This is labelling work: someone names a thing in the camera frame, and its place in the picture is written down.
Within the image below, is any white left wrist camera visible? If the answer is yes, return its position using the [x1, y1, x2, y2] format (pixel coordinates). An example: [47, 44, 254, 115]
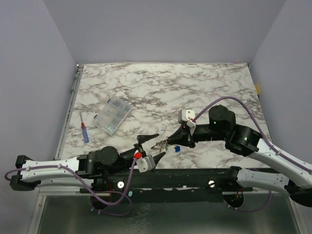
[136, 155, 156, 173]

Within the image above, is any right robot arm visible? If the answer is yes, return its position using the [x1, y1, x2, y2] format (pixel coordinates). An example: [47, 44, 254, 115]
[166, 105, 312, 207]

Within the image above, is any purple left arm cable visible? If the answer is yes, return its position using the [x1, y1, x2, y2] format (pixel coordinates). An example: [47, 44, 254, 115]
[4, 156, 137, 217]

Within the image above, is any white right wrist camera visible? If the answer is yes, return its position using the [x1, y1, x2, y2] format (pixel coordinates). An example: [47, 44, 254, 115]
[178, 109, 196, 128]

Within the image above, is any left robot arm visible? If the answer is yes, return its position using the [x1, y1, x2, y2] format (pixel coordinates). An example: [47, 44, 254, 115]
[4, 134, 165, 193]

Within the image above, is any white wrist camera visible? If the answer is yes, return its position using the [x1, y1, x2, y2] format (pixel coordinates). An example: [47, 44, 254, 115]
[178, 109, 196, 128]
[136, 155, 156, 173]

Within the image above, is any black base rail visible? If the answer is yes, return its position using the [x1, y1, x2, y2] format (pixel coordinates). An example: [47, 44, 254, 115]
[92, 167, 242, 203]

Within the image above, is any clear plastic screw box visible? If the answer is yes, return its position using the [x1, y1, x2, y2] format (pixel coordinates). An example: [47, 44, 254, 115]
[93, 97, 133, 136]

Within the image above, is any blue red screwdriver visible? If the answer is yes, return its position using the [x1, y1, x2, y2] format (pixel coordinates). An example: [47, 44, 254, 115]
[79, 113, 89, 143]

